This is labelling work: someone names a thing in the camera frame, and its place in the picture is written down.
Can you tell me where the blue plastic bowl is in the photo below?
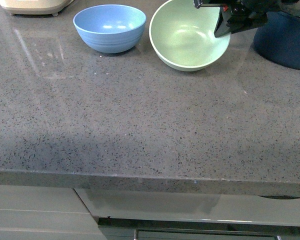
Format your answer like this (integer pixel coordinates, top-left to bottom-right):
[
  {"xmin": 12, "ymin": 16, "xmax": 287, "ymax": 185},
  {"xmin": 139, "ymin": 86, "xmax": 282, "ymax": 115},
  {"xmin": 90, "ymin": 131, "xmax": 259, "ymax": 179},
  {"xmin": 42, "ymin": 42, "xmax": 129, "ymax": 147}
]
[{"xmin": 73, "ymin": 4, "xmax": 147, "ymax": 54}]

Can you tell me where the glass lid with blue knob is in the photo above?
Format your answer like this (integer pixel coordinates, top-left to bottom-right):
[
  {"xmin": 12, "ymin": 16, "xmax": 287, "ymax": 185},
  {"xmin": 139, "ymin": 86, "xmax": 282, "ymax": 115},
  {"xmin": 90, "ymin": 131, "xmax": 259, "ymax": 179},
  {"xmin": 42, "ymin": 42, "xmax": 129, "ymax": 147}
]
[{"xmin": 275, "ymin": 0, "xmax": 300, "ymax": 17}]

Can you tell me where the dark blue saucepan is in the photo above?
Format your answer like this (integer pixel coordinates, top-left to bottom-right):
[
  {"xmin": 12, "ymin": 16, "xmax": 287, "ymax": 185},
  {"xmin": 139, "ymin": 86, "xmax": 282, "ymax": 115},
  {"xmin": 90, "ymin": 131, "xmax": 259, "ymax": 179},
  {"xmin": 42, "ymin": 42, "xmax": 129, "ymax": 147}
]
[{"xmin": 253, "ymin": 12, "xmax": 300, "ymax": 70}]

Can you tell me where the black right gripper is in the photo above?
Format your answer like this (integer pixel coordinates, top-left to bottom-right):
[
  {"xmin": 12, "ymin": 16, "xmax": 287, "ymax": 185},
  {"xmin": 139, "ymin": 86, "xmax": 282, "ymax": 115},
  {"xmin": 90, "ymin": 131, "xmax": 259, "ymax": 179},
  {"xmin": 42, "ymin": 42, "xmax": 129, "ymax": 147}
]
[{"xmin": 193, "ymin": 0, "xmax": 280, "ymax": 38}]

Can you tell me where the cream two-slot toaster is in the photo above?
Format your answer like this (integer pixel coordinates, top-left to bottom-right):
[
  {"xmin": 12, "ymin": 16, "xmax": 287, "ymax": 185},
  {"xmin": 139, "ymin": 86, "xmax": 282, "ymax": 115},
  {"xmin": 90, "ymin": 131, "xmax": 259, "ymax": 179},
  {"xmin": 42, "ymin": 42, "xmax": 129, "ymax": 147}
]
[{"xmin": 0, "ymin": 0, "xmax": 74, "ymax": 17}]

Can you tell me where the grey cabinet door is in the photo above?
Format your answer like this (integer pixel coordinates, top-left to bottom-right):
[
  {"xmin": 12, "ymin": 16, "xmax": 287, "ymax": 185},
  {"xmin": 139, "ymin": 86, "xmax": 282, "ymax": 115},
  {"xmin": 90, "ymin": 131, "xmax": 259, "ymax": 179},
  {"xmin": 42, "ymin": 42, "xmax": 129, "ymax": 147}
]
[{"xmin": 0, "ymin": 185, "xmax": 105, "ymax": 240}]

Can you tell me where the green plastic bowl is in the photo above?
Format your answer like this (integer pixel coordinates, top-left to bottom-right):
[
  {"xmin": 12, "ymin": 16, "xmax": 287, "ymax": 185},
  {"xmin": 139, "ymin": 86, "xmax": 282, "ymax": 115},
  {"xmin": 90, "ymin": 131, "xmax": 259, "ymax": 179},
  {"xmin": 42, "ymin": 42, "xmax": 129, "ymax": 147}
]
[{"xmin": 149, "ymin": 0, "xmax": 231, "ymax": 72}]

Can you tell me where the grey cabinet drawer front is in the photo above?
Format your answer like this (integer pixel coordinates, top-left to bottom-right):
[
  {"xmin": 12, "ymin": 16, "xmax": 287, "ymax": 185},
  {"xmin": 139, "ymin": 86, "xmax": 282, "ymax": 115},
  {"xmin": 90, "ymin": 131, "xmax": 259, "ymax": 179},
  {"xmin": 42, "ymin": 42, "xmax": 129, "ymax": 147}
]
[{"xmin": 75, "ymin": 189, "xmax": 300, "ymax": 227}]

